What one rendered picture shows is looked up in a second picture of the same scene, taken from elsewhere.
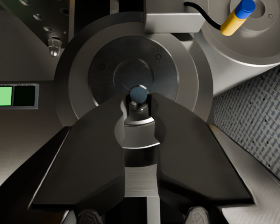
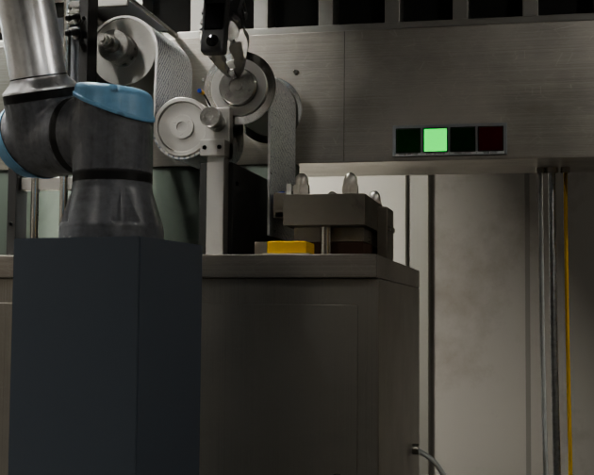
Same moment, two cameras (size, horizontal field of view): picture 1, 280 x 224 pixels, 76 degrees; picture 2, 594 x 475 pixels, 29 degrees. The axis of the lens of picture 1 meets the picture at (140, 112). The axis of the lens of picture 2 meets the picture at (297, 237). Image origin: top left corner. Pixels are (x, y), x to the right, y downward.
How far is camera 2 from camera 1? 2.19 m
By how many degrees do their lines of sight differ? 16
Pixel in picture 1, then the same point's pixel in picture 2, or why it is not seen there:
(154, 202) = (259, 21)
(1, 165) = (432, 58)
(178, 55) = (218, 99)
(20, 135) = (412, 93)
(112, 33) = (247, 109)
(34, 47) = not seen: outside the picture
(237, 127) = (178, 87)
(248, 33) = (185, 115)
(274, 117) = (165, 84)
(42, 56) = not seen: outside the picture
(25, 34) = not seen: outside the picture
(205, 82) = (207, 89)
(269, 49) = (176, 106)
